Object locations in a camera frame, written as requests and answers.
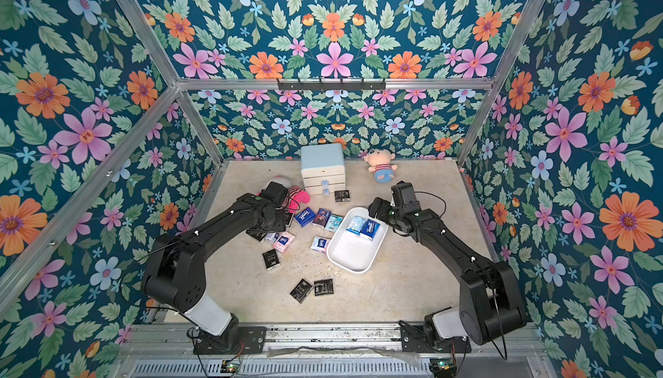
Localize pink tissue pack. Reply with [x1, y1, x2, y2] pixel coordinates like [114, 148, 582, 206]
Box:
[273, 232, 295, 253]

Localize light blue tissue pack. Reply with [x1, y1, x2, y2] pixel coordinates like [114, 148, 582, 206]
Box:
[346, 216, 367, 236]

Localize white oval storage tray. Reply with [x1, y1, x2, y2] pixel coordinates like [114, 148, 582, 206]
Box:
[326, 207, 388, 274]

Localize dark blue tissue pack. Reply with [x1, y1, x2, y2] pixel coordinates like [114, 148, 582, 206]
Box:
[359, 219, 381, 241]

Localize white blue tissue pack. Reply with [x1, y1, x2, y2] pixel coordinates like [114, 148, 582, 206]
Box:
[311, 236, 331, 253]

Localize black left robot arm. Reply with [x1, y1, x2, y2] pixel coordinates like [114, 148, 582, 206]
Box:
[141, 182, 288, 337]

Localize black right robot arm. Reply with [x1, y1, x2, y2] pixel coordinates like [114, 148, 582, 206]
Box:
[368, 182, 528, 345]

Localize white pink plush toy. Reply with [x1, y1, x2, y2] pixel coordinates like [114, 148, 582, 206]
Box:
[265, 175, 311, 214]

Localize dark purple packet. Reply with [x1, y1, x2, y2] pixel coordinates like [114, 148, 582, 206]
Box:
[313, 208, 332, 228]

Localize small blue-top drawer cabinet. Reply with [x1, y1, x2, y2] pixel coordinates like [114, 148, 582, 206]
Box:
[300, 143, 346, 196]

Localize black packet near cabinet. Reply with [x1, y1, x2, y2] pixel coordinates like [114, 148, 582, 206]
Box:
[334, 190, 350, 203]

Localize black packet mid left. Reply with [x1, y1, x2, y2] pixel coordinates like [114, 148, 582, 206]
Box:
[262, 249, 281, 271]

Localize teal tissue pack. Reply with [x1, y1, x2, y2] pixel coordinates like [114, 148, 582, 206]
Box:
[325, 215, 344, 233]

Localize black packet front left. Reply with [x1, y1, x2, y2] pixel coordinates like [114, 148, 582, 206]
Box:
[290, 279, 314, 304]

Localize black packet front right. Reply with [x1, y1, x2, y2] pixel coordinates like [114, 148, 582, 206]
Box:
[314, 279, 334, 297]

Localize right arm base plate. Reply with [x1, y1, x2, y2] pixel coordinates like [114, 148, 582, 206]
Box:
[398, 320, 472, 355]

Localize black hook rail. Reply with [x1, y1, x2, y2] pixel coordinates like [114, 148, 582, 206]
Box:
[276, 78, 387, 92]

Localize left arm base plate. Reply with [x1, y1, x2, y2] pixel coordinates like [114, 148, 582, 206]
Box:
[193, 326, 267, 356]

